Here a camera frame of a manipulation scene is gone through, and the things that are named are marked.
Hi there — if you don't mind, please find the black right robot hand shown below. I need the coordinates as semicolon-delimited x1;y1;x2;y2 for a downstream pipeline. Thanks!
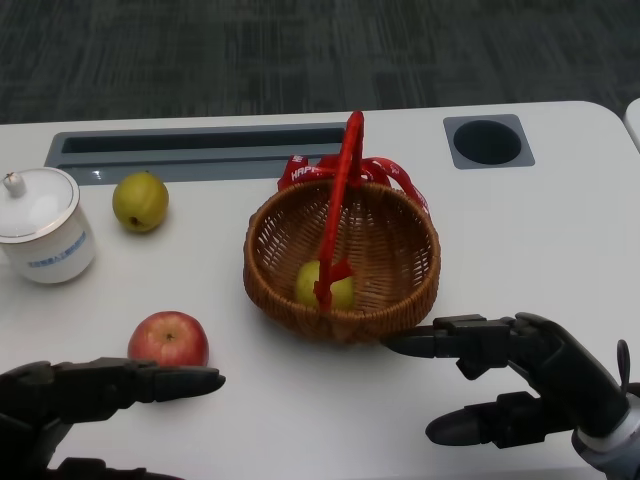
382;312;631;451

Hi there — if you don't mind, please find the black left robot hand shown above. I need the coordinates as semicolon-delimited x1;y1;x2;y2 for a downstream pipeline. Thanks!
0;357;227;480

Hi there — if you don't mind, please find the red apple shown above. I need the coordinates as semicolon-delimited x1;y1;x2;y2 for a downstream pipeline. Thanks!
127;310;210;369

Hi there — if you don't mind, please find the wicker basket with red handle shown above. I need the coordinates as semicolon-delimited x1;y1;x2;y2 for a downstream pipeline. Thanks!
243;110;442;344

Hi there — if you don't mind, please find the white lidded ceramic mug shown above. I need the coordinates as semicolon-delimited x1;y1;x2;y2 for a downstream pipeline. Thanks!
0;166;97;285

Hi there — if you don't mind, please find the large yellow-green pear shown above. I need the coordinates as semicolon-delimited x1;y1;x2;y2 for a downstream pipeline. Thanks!
111;170;170;234

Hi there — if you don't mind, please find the small yellow-green pear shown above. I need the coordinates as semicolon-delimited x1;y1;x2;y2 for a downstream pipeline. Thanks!
295;259;355;310

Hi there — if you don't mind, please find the grey round cup holder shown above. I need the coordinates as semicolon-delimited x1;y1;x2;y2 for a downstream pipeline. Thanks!
442;114;536;170

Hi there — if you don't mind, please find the neighbouring white table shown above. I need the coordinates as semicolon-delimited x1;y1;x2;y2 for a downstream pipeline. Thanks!
623;97;640;151

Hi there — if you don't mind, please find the red birthday ribbon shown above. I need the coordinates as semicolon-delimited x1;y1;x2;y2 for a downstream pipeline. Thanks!
276;153;431;215

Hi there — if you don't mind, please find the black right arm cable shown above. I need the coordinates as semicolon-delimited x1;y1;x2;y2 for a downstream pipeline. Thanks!
615;339;630;399

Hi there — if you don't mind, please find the grey cable tray slot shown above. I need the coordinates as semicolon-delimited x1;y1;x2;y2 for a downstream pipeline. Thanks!
43;122;363;184

